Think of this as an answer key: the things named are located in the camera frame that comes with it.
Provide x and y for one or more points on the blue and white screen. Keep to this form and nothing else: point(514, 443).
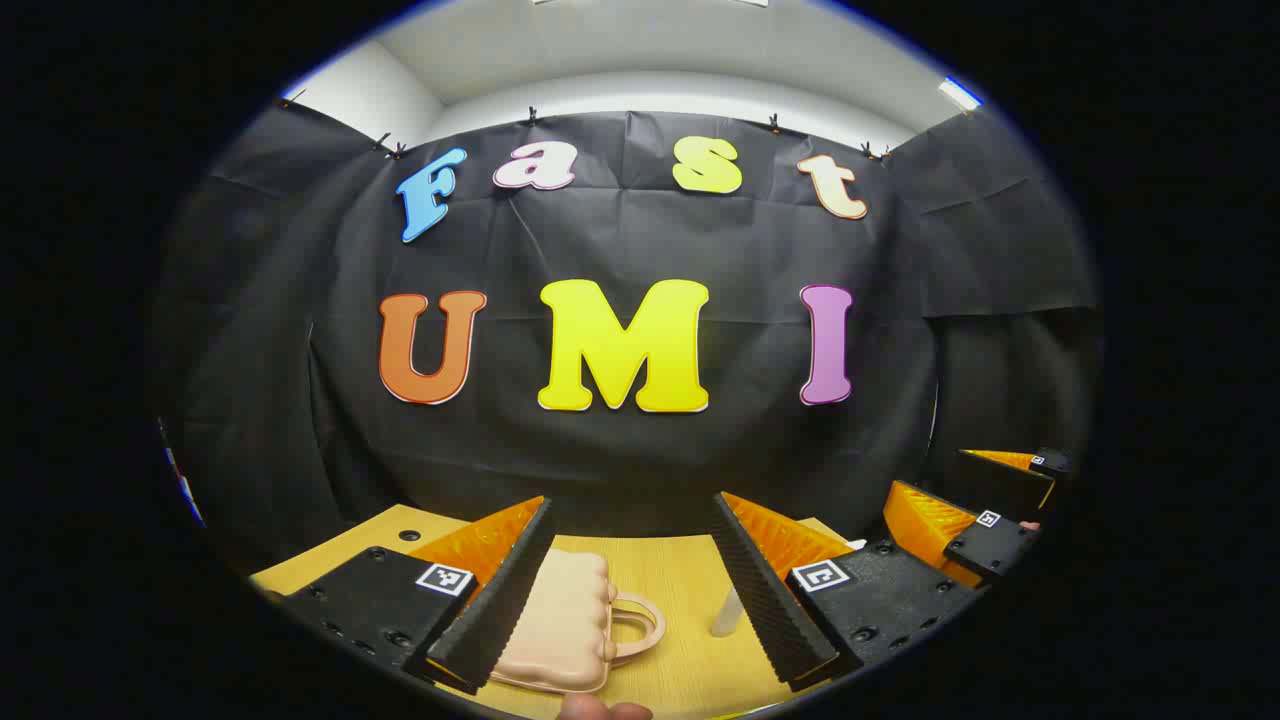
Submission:
point(182, 480)

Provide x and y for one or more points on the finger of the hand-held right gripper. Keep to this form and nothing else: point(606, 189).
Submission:
point(1000, 485)
point(990, 548)

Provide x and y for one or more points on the ceiling light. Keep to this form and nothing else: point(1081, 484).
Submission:
point(960, 93)

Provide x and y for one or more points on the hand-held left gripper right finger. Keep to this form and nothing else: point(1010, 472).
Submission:
point(765, 600)

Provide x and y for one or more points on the black backdrop cloth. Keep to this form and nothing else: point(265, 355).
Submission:
point(620, 460)

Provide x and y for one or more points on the white squeeze tube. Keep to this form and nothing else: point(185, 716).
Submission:
point(726, 612)

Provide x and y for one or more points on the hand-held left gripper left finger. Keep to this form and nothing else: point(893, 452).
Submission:
point(505, 590)

